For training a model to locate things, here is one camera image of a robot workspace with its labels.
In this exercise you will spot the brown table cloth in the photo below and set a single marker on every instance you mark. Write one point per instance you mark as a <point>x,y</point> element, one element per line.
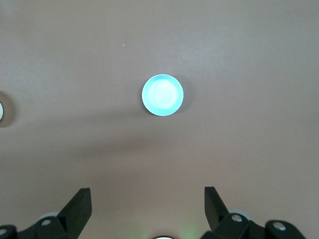
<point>224,49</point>

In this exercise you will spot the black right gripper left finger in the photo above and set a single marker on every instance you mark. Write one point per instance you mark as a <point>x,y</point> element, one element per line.
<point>74,214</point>

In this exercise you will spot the white plastic bowl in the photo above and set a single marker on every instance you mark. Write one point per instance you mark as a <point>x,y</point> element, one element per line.
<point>1,112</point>

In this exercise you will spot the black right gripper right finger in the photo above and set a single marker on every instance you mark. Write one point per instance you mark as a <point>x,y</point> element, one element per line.
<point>219,214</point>

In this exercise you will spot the light blue plastic bowl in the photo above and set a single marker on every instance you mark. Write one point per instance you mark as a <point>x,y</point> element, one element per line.
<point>162,95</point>

